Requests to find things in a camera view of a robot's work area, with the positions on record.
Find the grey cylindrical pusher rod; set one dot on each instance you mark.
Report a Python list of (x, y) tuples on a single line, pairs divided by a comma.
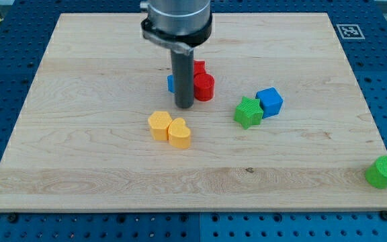
[(183, 81)]

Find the black clamp ring mount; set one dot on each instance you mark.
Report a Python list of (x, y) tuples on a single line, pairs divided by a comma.
[(180, 44)]

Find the blue triangle block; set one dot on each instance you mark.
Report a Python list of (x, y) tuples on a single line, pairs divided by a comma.
[(170, 83)]

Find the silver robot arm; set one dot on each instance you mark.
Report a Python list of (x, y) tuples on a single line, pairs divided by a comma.
[(179, 26)]

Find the red star block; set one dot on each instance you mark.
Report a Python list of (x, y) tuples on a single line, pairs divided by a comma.
[(199, 67)]

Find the red cylinder block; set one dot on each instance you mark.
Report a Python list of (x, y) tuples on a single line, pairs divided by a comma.
[(203, 87)]

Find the yellow hexagon block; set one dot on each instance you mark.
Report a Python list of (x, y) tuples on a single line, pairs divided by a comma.
[(159, 122)]

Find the yellow heart block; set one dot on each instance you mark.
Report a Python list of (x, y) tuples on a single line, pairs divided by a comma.
[(179, 134)]

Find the green star block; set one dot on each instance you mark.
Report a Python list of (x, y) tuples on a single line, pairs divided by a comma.
[(248, 112)]

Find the blue cube block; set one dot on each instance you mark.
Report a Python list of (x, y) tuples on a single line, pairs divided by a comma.
[(270, 101)]

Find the wooden board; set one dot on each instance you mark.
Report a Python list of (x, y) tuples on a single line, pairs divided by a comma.
[(82, 142)]

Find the white fiducial marker tag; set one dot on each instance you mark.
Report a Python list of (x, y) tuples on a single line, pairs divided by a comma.
[(350, 32)]

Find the green cylinder block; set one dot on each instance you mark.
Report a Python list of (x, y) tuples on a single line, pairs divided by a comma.
[(376, 174)]

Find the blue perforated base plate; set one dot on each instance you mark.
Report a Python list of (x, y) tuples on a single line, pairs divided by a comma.
[(24, 35)]

